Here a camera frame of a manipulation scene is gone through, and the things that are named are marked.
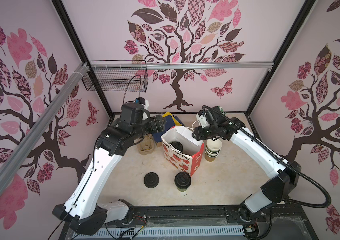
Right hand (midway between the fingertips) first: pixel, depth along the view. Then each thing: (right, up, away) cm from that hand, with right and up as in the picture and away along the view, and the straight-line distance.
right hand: (196, 132), depth 78 cm
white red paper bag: (-5, -13, -9) cm, 16 cm away
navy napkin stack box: (-14, +7, +32) cm, 35 cm away
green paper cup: (-8, -32, +3) cm, 33 cm away
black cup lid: (-10, -8, +7) cm, 15 cm away
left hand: (-19, +4, -14) cm, 23 cm away
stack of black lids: (-25, -28, +5) cm, 38 cm away
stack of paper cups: (+10, -10, +4) cm, 14 cm away
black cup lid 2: (-7, -24, -4) cm, 26 cm away
